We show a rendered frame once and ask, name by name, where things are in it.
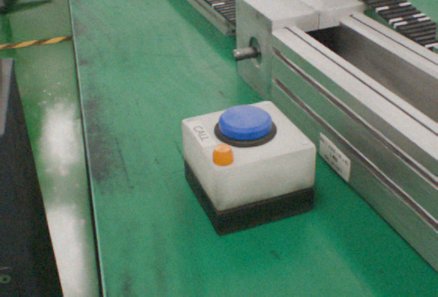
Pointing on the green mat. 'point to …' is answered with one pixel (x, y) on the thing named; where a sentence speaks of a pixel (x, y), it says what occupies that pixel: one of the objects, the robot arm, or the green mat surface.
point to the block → (249, 64)
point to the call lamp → (223, 155)
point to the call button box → (249, 171)
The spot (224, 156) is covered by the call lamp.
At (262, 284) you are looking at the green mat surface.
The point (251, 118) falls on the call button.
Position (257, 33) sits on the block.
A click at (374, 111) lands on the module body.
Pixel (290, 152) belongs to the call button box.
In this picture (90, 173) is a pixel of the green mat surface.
